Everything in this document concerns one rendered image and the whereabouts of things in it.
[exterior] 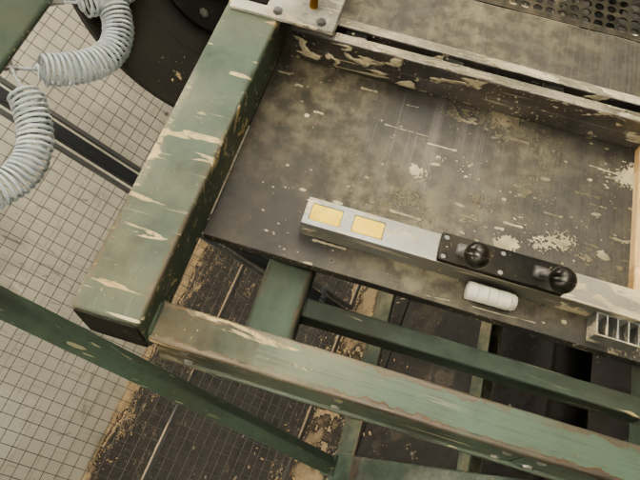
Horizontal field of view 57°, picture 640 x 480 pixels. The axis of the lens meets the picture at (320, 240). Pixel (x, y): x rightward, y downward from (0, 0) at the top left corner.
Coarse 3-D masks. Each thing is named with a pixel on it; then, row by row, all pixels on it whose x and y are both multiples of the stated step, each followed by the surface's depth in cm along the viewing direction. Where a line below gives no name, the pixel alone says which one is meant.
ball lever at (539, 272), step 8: (536, 272) 90; (544, 272) 88; (552, 272) 80; (560, 272) 79; (568, 272) 79; (544, 280) 90; (552, 280) 80; (560, 280) 79; (568, 280) 79; (576, 280) 79; (552, 288) 80; (560, 288) 79; (568, 288) 79
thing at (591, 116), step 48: (240, 0) 105; (288, 0) 106; (336, 0) 107; (336, 48) 109; (384, 48) 107; (432, 48) 108; (480, 96) 109; (528, 96) 106; (576, 96) 105; (624, 96) 106; (624, 144) 109
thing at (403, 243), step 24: (360, 216) 95; (336, 240) 95; (360, 240) 93; (384, 240) 93; (408, 240) 93; (432, 240) 94; (408, 264) 96; (432, 264) 93; (504, 288) 93; (528, 288) 91; (576, 288) 92; (600, 288) 92; (624, 288) 92; (576, 312) 94; (624, 312) 90
